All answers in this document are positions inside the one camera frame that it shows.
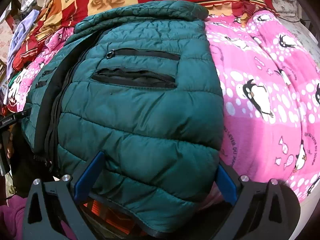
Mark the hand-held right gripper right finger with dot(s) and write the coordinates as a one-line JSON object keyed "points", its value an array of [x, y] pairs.
{"points": [[226, 187]]}

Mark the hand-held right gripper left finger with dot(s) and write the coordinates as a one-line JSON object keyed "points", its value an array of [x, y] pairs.
{"points": [[88, 177]]}

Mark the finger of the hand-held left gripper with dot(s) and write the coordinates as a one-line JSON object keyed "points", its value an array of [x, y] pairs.
{"points": [[23, 114]]}

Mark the dark green puffer jacket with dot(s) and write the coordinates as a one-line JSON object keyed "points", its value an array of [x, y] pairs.
{"points": [[140, 105]]}

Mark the person's left hand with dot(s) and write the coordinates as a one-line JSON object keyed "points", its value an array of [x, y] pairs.
{"points": [[10, 147]]}

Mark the red cartoon glove print cloth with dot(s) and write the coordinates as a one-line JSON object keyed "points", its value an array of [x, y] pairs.
{"points": [[16, 92]]}

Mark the orange red striped cloth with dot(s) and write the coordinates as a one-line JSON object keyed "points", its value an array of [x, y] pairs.
{"points": [[110, 212]]}

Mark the red striped frilled cloth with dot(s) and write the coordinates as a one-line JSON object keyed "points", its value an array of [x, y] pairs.
{"points": [[26, 52]]}

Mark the lilac cloth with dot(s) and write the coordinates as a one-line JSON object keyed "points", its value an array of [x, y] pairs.
{"points": [[21, 35]]}

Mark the magenta clothing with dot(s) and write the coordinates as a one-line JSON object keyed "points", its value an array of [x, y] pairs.
{"points": [[15, 220]]}

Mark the pink penguin print blanket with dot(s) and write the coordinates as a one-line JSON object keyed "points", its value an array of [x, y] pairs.
{"points": [[262, 80]]}

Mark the pale floral bed sheet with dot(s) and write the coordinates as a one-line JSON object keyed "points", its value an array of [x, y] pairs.
{"points": [[295, 2]]}

